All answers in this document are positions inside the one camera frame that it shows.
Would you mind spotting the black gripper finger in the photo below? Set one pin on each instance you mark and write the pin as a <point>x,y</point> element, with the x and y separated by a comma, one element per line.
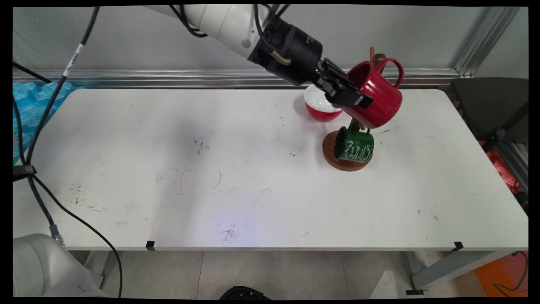
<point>350,98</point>
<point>335,71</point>

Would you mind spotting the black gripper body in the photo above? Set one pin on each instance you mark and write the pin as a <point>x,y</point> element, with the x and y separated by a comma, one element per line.
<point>297,52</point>

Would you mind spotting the red speckled mug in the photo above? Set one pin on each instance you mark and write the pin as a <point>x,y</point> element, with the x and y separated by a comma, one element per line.
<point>379,101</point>

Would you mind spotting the white robot base link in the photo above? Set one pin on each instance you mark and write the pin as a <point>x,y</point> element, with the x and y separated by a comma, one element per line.
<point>46,270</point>

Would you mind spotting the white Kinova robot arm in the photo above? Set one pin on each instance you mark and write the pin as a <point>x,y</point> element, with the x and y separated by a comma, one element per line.
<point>223,23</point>

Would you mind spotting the red bowl white inside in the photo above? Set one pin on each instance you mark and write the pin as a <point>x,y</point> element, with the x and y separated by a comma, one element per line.
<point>320,114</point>

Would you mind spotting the green enamel mug white print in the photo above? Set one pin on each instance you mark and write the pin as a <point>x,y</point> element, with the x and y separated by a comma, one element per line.
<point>354,145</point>

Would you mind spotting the brown wooden mug tree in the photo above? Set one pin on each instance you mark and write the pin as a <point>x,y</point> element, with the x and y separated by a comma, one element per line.
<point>346,166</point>

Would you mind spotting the black stand pole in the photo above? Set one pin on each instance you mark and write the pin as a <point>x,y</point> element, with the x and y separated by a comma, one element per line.
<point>500,134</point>

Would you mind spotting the red plastic bag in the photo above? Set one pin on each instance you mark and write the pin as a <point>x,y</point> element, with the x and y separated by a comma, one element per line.
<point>502,169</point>

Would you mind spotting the black table edge clip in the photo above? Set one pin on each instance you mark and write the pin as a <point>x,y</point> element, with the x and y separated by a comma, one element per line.
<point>457,246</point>
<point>150,245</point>

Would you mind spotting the grey metal table leg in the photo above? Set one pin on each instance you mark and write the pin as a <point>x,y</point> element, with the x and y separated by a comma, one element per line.
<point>447,268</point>

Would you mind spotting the black round floor object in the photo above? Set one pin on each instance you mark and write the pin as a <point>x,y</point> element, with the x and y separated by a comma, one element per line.
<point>242,293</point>

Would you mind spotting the orange box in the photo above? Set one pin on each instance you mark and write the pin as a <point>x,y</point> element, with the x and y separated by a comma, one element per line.
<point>502,274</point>

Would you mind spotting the blue bubble foam sheet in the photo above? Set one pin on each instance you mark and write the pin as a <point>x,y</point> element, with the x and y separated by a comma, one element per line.
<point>31,105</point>

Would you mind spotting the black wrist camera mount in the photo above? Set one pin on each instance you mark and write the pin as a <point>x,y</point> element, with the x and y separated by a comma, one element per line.
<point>258,57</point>

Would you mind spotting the horizontal aluminium frame rail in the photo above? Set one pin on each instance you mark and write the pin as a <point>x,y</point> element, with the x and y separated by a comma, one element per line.
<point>168,78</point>

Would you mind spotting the slanted aluminium frame post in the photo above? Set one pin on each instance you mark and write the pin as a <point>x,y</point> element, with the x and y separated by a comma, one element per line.
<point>485,42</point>

